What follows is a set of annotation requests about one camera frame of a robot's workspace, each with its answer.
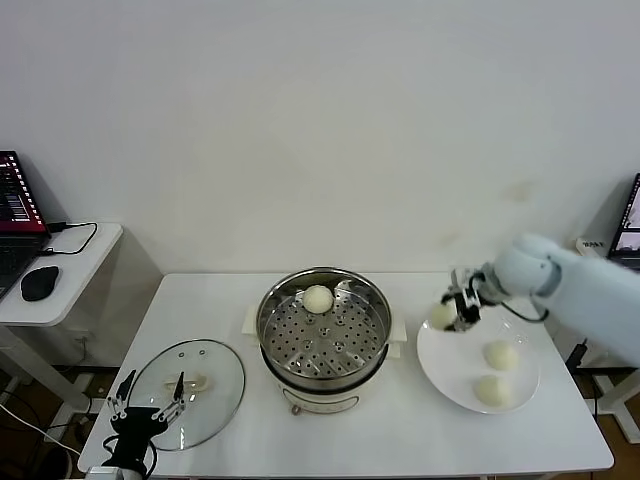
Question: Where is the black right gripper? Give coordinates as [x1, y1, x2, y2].
[447, 269, 499, 334]

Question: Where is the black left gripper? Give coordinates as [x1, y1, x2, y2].
[107, 369, 187, 464]

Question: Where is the white steamed baozi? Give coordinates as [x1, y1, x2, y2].
[302, 284, 334, 315]
[482, 340, 520, 372]
[429, 302, 459, 331]
[472, 374, 515, 407]

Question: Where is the glass lid with cream handle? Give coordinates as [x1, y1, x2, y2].
[126, 339, 247, 453]

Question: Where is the black computer mouse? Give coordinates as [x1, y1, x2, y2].
[19, 264, 61, 302]

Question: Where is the perforated steel steamer basket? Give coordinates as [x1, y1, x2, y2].
[257, 268, 394, 385]

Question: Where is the white round plate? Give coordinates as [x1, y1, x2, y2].
[416, 312, 542, 415]

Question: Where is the white side table with label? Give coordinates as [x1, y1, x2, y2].
[574, 237, 640, 444]

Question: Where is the white side table rounded corner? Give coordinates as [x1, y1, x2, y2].
[0, 222, 125, 416]

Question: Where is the cream electric cooker base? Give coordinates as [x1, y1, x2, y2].
[242, 304, 407, 416]

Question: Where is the grey laptop with photo screen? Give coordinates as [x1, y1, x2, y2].
[607, 172, 640, 274]

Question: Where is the black laptop with red screen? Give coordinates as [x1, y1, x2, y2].
[0, 149, 54, 300]

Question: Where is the white floor cable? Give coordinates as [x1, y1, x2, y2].
[0, 402, 82, 456]

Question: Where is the black cable with adapter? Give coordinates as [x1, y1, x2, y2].
[567, 337, 591, 371]

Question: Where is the black laptop cable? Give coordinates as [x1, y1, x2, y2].
[37, 221, 99, 258]

